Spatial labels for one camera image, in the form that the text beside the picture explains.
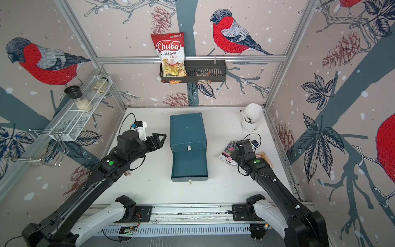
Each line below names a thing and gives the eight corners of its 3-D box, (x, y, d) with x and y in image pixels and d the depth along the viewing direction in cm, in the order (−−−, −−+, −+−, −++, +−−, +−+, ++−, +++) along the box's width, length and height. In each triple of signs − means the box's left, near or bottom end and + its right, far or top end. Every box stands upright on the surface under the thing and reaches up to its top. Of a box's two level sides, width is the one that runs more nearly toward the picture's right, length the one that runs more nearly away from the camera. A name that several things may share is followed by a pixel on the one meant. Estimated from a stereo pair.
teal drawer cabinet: (176, 165, 91) (169, 147, 74) (175, 136, 105) (169, 115, 88) (206, 161, 93) (206, 143, 76) (201, 133, 106) (201, 112, 89)
